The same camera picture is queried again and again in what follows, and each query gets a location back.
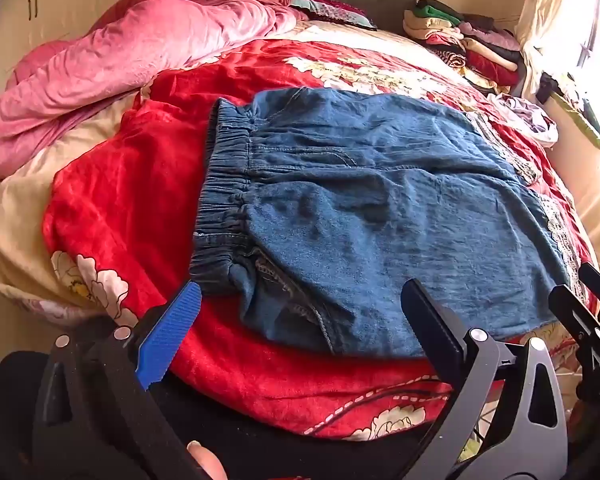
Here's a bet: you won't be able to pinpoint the cream wardrobe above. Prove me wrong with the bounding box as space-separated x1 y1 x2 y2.
0 0 123 61

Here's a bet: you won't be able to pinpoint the blue denim pants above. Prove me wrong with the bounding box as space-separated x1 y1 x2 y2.
189 86 583 358

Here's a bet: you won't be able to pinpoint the red floral blanket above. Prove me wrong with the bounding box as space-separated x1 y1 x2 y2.
42 25 600 441

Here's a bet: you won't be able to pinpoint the person's black clothing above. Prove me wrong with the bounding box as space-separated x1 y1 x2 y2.
0 350 461 480

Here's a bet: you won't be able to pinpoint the cream bed sheet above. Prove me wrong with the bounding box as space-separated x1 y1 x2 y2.
0 92 148 323

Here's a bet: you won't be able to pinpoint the person's left hand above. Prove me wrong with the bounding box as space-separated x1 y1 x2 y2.
186 441 227 480

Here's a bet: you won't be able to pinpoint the patterned pillow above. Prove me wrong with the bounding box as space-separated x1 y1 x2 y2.
290 0 378 29

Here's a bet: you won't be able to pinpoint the cream curtain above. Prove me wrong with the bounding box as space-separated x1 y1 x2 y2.
517 0 600 101

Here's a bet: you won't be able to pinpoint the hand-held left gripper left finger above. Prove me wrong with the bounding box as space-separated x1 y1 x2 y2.
32 281 216 480

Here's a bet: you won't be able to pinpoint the pile of folded clothes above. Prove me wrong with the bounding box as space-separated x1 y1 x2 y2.
402 0 527 88

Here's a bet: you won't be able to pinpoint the crumpled lilac white cloth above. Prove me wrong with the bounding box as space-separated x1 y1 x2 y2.
487 92 561 148

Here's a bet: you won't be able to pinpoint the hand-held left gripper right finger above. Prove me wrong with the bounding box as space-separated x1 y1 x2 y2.
401 277 568 480

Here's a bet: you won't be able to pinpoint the pink quilt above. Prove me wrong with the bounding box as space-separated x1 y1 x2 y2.
0 0 311 186

